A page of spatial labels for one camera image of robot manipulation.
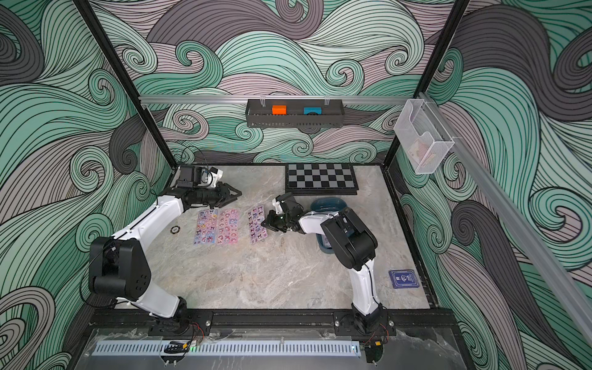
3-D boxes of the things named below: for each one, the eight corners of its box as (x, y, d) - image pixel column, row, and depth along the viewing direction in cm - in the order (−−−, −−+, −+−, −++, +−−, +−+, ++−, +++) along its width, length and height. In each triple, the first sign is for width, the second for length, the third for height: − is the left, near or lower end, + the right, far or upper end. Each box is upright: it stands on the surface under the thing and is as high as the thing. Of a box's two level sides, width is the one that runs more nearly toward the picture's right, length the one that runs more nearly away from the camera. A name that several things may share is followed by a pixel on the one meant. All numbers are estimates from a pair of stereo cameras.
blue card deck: (393, 288, 82) (395, 286, 81) (388, 271, 86) (391, 269, 85) (417, 288, 82) (420, 286, 81) (412, 271, 86) (414, 269, 85)
